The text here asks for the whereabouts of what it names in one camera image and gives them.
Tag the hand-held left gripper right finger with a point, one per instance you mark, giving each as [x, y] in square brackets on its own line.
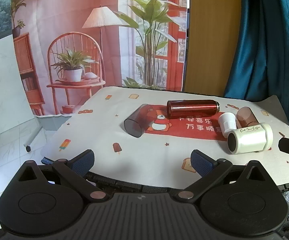
[202, 164]

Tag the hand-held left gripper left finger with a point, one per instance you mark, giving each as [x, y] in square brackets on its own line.
[81, 162]

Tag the large white cup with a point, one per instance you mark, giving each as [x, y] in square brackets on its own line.
[250, 137]

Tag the small white ribbed cup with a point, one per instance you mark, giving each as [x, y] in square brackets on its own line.
[227, 123]

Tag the brown translucent cup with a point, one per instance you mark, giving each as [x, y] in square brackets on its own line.
[246, 115]

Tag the grey translucent cup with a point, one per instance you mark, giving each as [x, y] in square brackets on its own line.
[136, 120]

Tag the printed bear tablecloth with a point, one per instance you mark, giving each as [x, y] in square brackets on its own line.
[104, 135]

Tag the white pole with caster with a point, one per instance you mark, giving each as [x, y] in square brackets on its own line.
[32, 140]

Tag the dark red bottle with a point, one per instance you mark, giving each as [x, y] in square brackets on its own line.
[193, 108]

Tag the black table edge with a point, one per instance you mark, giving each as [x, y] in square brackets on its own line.
[139, 184]

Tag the teal curtain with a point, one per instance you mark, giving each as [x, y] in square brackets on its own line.
[269, 42]

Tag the printed room backdrop cloth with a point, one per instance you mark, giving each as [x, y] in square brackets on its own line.
[84, 42]

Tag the wooden panel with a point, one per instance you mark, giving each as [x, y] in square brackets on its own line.
[210, 40]

